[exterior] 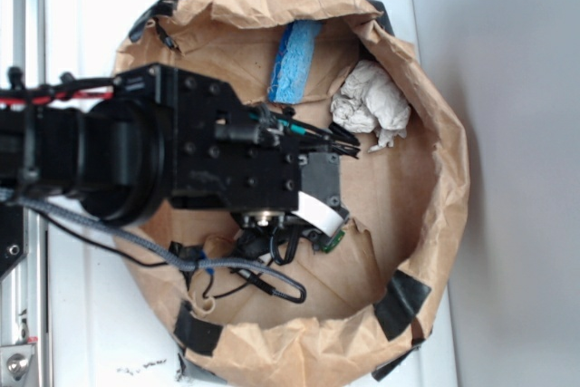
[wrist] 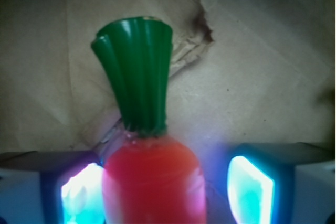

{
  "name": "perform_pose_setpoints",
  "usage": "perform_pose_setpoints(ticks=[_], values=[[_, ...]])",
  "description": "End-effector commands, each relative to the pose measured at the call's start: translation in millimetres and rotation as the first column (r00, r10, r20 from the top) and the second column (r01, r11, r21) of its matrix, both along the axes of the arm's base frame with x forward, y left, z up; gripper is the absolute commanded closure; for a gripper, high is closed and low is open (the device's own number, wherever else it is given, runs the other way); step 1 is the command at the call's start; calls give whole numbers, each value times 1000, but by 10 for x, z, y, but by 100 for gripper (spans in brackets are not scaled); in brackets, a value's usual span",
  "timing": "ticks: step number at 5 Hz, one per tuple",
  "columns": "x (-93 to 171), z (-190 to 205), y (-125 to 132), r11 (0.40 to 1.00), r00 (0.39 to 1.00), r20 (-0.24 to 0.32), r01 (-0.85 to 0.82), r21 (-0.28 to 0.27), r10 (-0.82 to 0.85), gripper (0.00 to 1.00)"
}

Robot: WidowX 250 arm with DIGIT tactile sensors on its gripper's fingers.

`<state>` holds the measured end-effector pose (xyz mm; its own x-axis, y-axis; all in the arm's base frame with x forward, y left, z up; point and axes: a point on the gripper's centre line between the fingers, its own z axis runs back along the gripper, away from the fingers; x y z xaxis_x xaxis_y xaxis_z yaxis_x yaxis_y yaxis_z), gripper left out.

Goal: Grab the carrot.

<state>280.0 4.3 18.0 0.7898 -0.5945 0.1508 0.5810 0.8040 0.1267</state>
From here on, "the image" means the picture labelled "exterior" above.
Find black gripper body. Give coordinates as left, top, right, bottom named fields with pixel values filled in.
left=156, top=64, right=347, bottom=236

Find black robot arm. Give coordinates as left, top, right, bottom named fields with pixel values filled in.
left=1, top=63, right=360, bottom=236

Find blue sponge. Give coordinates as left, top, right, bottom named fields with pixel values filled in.
left=267, top=20, right=323, bottom=104

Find crumpled white paper towel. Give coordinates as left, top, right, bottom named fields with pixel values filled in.
left=330, top=60, right=411, bottom=153

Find brown paper bag bin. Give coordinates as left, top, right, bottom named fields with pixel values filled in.
left=114, top=0, right=470, bottom=386

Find white plastic tray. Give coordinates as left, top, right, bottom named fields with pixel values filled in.
left=43, top=0, right=459, bottom=387

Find white ribbon cable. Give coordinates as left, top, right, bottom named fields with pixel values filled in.
left=289, top=190, right=346, bottom=230

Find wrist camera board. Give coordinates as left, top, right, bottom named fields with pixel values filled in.
left=315, top=228, right=345, bottom=254

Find grey braided cable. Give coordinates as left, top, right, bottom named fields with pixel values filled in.
left=22, top=198, right=307, bottom=305

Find thin black wire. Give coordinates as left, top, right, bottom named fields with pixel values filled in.
left=43, top=212, right=273, bottom=300

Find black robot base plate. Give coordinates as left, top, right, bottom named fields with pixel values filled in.
left=0, top=204, right=27, bottom=280

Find aluminium frame rail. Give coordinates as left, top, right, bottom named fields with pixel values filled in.
left=1, top=0, right=52, bottom=386

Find metal corner bracket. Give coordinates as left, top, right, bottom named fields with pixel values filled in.
left=1, top=343, right=36, bottom=386

